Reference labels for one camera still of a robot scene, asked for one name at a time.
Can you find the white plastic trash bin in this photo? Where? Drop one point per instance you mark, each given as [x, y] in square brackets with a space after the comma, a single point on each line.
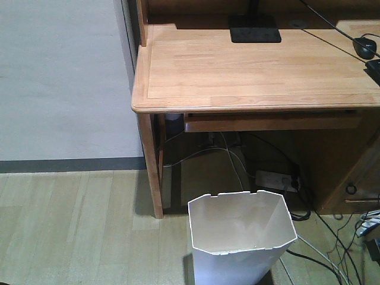
[238, 236]

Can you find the blue cylinder under desk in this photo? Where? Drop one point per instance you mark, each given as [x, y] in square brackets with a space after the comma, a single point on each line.
[174, 124]

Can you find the wooden keyboard tray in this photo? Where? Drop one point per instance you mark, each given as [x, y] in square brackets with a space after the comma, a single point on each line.
[271, 121]

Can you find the wooden desk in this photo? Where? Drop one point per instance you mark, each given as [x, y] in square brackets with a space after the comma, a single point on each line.
[187, 63]

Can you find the white power strip under desk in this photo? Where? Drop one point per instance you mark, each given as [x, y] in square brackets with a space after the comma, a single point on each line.
[278, 181]

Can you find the black monitor stand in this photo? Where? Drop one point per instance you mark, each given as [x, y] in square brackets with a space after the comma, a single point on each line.
[253, 27]

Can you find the black computer mouse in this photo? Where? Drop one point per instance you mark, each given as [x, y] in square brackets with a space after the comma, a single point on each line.
[364, 47]

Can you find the black keyboard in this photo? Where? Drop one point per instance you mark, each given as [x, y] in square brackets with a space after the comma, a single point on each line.
[372, 69]

